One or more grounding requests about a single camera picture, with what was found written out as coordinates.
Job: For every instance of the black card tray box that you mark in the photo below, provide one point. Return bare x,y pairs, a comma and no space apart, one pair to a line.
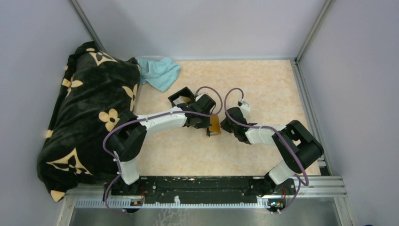
183,92

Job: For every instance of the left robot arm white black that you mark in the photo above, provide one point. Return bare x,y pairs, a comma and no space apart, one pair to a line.
125,142

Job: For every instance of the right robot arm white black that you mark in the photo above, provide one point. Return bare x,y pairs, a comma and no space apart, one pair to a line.
296,145

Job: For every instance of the tan leather card holder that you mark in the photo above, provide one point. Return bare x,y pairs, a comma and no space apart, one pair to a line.
214,128

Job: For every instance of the light blue cloth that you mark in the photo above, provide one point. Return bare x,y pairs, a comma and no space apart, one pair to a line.
160,74

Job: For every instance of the black floral blanket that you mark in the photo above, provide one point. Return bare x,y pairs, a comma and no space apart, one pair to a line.
96,90

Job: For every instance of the aluminium frame rail front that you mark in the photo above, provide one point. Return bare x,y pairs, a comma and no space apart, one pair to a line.
99,197

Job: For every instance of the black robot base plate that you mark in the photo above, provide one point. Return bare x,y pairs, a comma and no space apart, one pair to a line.
201,190

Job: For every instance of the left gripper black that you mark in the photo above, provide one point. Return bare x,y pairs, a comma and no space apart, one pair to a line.
205,124

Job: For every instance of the silver cards in tray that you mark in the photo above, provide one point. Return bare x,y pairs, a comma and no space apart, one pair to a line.
181,100

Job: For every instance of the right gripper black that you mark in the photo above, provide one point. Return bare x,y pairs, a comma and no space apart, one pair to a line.
224,125

